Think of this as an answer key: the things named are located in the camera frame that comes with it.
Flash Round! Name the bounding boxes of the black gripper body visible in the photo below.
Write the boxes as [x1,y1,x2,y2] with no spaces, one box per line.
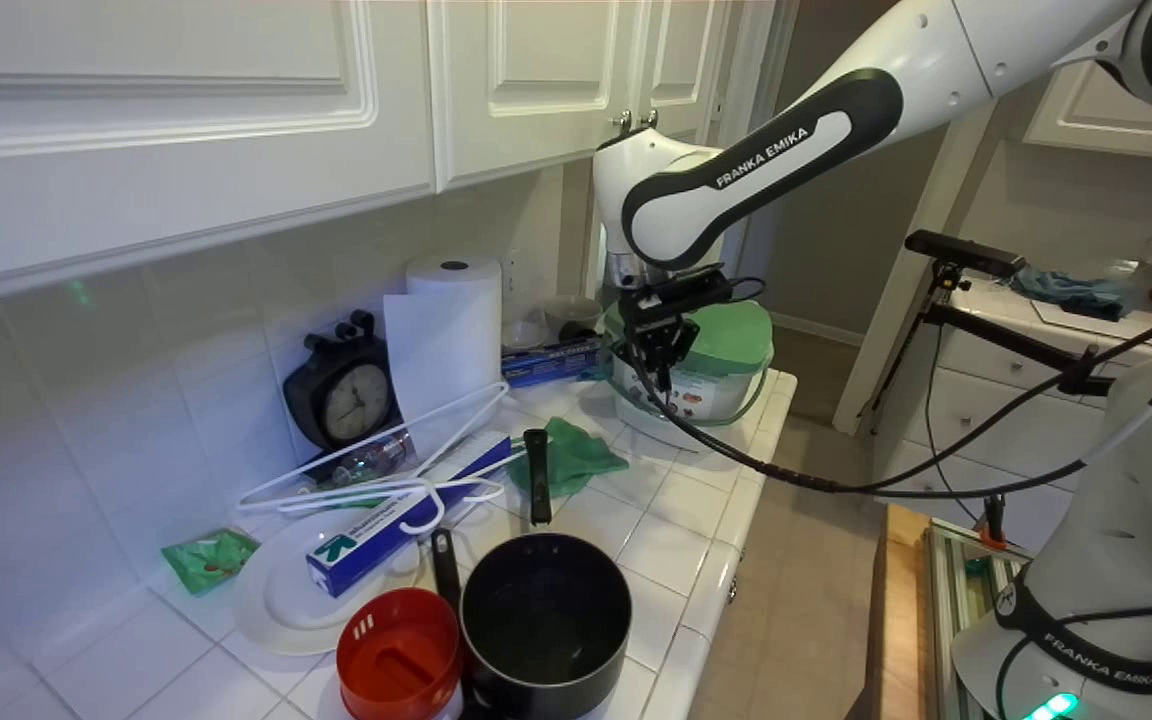
[613,262,732,346]

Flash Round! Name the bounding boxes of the green bin lid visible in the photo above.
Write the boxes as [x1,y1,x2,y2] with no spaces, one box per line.
[672,298,777,376]

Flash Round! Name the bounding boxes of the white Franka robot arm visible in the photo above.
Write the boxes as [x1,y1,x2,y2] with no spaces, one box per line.
[595,0,1152,720]

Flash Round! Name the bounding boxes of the blue box behind bin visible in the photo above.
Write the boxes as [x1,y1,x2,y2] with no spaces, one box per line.
[503,338,608,386]

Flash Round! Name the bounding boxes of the green cloth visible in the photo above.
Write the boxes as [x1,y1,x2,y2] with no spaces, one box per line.
[541,417,628,499]

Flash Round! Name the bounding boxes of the white paper towel roll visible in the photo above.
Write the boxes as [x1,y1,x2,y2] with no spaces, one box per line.
[386,259,499,455]

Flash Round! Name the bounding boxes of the white plastic hanger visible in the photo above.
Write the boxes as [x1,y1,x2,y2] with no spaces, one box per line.
[234,383,510,519]

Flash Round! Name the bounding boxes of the black saucepan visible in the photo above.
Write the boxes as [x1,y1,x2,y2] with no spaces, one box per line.
[460,428,632,720]

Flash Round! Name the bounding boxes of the blue foil box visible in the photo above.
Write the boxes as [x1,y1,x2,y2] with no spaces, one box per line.
[309,441,519,597]

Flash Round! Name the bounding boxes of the red bowl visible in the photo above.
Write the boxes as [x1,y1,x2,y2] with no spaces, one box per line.
[335,586,460,720]

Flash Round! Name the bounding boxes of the wooden board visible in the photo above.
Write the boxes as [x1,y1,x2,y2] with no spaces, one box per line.
[868,505,938,720]

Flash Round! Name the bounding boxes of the white plate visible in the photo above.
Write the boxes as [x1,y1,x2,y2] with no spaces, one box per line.
[234,510,381,656]

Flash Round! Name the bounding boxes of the white upper cabinets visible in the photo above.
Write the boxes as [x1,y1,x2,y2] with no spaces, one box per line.
[0,0,777,295]

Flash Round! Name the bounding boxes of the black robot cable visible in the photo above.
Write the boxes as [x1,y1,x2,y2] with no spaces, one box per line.
[628,284,1152,505]

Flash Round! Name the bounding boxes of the black camera on stand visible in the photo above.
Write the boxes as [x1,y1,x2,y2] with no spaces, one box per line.
[904,228,1111,395]

